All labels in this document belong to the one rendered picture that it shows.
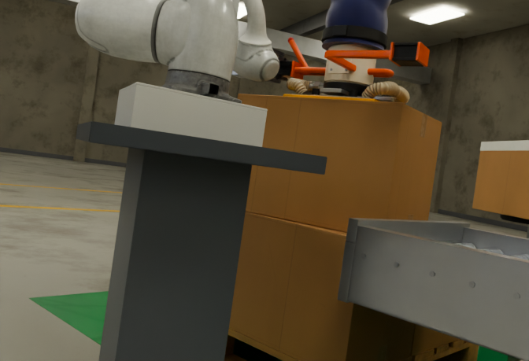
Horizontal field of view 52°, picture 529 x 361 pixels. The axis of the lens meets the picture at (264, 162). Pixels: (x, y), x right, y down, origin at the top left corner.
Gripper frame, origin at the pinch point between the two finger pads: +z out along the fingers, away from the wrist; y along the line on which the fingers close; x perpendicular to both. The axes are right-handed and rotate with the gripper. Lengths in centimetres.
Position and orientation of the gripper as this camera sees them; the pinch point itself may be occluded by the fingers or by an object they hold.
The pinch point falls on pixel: (287, 71)
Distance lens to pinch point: 205.8
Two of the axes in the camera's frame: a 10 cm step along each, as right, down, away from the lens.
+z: 6.8, 0.9, 7.3
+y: -1.4, 9.9, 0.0
